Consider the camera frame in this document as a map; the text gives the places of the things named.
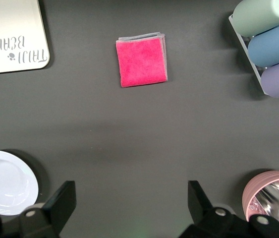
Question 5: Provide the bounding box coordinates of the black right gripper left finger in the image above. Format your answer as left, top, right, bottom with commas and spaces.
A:
0, 180, 77, 238

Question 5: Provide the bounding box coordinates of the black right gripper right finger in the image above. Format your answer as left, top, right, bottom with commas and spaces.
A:
178, 180, 279, 238

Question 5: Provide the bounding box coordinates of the white round plate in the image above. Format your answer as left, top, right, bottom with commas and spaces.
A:
0, 150, 39, 216

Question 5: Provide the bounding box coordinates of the pink ribbed bowl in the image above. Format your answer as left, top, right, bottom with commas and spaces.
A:
242, 170, 279, 238

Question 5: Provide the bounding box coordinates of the pink folded cloth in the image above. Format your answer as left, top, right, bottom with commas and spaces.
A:
115, 31, 169, 88

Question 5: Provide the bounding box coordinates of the blue cup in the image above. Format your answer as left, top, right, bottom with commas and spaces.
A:
247, 21, 279, 68

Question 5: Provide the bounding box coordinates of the cream tray with bear print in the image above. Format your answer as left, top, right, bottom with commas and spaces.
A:
0, 0, 51, 76

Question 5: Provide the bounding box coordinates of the green cup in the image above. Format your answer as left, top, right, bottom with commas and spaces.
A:
232, 0, 279, 37

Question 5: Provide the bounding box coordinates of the white wire cup rack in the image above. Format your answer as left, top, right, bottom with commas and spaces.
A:
228, 13, 270, 96

